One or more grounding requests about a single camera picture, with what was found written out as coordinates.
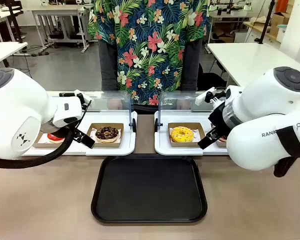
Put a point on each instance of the red glazed donut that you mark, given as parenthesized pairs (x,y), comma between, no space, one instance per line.
(53,137)

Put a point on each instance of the person's left forearm grey sleeve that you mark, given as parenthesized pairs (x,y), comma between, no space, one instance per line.
(191,65)

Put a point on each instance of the large white table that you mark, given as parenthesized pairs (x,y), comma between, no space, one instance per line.
(252,57)

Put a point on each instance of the brown cardboard box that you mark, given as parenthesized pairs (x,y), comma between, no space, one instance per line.
(280,22)

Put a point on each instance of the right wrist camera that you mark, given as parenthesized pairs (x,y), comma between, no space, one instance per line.
(202,97)

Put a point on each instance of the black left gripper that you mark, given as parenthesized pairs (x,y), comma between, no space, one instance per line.
(69,127)

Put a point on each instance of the brown cardboard donut tray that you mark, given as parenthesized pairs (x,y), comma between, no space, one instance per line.
(40,145)
(107,145)
(185,144)
(221,144)

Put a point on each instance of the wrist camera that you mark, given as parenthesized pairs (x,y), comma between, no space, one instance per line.
(202,97)
(82,98)

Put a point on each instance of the black stand pole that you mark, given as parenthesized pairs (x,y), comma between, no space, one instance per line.
(265,22)

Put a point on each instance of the person torso floral shirt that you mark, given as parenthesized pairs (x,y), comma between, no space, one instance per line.
(150,50)

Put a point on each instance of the small white table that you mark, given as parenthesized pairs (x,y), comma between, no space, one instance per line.
(5,50)

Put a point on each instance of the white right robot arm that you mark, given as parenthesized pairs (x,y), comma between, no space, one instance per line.
(265,100)

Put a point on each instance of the white display case base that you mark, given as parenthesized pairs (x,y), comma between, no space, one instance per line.
(110,150)
(162,148)

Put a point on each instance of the person's right forearm grey sleeve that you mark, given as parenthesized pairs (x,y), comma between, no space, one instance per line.
(107,65)

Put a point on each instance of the clear display case lid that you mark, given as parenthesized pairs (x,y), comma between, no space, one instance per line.
(100,102)
(175,100)

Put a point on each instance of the grey desk with metal legs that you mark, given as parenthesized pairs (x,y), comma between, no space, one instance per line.
(55,11)

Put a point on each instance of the person's right hand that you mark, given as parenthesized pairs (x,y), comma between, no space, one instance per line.
(115,103)

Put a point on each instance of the black lid hinge knob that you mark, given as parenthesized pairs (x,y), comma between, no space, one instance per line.
(134,125)
(160,124)

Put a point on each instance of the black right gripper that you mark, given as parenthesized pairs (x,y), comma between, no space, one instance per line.
(218,117)

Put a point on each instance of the black serving tray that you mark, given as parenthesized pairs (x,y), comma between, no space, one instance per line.
(150,190)

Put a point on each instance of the chocolate donut with nuts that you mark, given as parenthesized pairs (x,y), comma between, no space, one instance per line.
(101,135)

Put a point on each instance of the yellow sprinkled donut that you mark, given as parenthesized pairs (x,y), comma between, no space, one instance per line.
(176,136)

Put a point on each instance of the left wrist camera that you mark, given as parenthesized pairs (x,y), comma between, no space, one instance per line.
(82,98)

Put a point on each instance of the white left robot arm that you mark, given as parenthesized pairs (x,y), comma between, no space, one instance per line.
(15,105)

